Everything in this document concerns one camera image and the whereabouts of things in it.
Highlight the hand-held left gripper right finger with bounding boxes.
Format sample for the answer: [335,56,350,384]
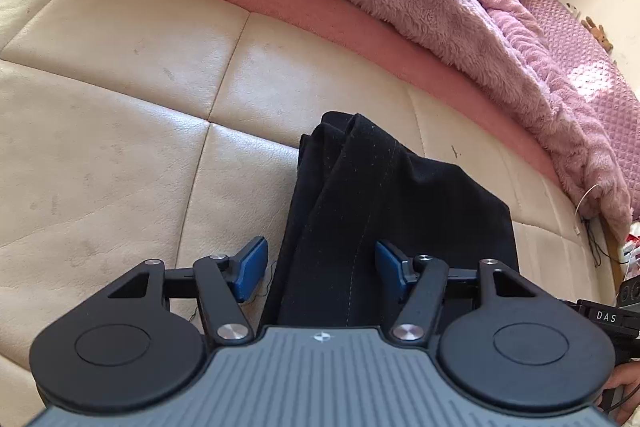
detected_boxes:
[374,240,539,347]

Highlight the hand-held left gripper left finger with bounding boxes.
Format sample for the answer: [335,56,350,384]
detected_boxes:
[107,235,270,347]

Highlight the black pants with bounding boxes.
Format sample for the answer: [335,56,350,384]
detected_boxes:
[260,110,519,329]

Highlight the person's right hand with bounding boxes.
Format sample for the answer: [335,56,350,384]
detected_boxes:
[606,363,640,426]

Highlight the black power strip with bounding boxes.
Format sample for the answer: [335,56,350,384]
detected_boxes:
[617,277,640,309]

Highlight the red white printed packet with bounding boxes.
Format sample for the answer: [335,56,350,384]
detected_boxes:
[622,221,640,281]

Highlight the pink quilted blanket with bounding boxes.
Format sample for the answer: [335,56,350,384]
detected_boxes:
[510,0,640,160]

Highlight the brown plush toy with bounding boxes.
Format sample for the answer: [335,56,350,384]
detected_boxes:
[580,15,615,54]

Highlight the white cable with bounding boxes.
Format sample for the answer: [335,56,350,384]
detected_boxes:
[573,184,601,236]

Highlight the cream leather bed frame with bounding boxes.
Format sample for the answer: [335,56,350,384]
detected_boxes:
[0,0,617,410]

